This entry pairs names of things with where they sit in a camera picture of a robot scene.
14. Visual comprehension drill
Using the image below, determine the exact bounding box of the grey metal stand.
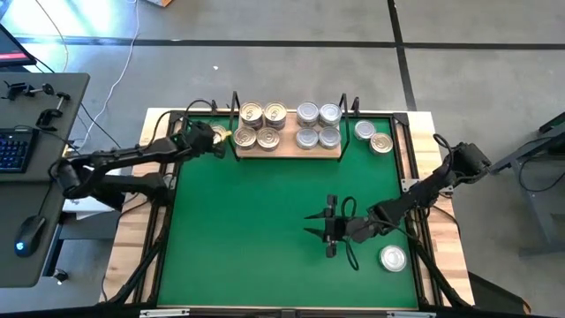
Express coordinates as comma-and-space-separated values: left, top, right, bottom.
485, 112, 565, 261

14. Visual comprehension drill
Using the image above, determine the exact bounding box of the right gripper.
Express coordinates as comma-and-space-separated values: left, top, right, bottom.
303, 193, 376, 259

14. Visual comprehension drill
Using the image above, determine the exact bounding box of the blue salmon can gold lid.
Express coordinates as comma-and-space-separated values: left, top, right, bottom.
369, 132, 395, 156
210, 125, 229, 145
256, 127, 282, 152
233, 126, 260, 150
239, 101, 265, 129
263, 101, 288, 130

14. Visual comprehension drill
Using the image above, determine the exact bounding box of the black computer mouse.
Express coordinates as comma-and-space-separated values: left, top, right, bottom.
12, 217, 48, 261

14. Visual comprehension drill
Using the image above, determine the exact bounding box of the black desk clamp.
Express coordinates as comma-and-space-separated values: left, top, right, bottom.
2, 81, 57, 101
34, 91, 72, 132

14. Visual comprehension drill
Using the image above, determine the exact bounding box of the white floor cable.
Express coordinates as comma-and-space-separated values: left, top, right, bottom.
79, 0, 141, 151

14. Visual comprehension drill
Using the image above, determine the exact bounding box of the green table mat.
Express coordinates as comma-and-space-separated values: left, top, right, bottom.
156, 112, 419, 309

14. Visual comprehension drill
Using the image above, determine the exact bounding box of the white printed box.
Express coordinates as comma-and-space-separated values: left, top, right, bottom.
61, 198, 123, 222

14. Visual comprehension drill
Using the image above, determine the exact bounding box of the orange cable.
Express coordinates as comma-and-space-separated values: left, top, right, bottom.
35, 0, 70, 72

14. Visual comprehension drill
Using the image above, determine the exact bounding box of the black keyboard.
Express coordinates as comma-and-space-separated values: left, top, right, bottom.
0, 127, 37, 173

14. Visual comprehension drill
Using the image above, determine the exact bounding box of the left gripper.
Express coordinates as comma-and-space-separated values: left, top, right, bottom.
183, 120, 227, 159

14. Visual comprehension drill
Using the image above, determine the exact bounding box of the wooden shelf black metal frame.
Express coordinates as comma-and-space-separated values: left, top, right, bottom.
227, 90, 354, 163

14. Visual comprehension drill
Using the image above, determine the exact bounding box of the black monitor red glow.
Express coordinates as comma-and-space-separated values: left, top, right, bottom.
0, 21, 39, 68

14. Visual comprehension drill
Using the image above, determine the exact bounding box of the black desk support beam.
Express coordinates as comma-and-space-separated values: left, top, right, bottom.
94, 193, 129, 211

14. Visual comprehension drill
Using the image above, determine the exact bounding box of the black metal rig frame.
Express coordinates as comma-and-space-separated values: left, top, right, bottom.
99, 108, 476, 318

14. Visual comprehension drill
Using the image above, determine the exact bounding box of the dark grey desk top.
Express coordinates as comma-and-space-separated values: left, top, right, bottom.
0, 72, 91, 183
0, 179, 72, 288

